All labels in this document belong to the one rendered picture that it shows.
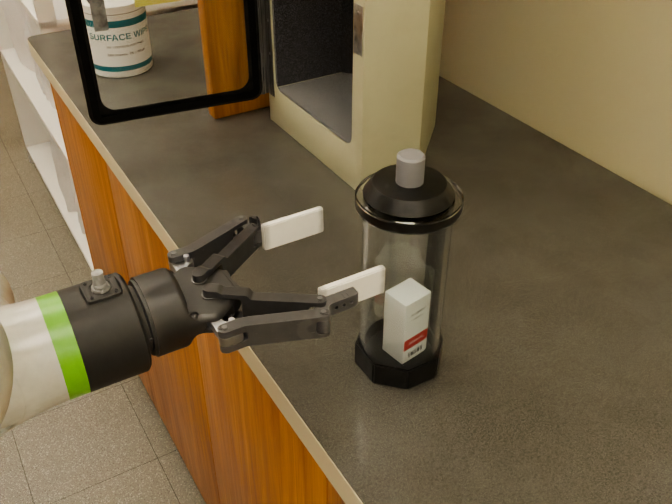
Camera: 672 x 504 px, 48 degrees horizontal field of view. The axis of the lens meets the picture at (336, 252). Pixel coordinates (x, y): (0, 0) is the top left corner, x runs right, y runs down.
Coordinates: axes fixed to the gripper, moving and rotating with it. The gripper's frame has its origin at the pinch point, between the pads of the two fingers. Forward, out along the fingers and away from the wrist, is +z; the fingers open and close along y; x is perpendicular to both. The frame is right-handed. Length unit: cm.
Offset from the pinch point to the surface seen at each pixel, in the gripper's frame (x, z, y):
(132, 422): 112, -10, 94
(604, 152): 18, 67, 23
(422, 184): -6.1, 8.8, -1.8
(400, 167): -8.2, 6.7, -0.9
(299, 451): 32.3, -3.3, 3.6
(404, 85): 1.3, 30.9, 32.9
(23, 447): 112, -37, 100
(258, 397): 33.6, -3.4, 15.7
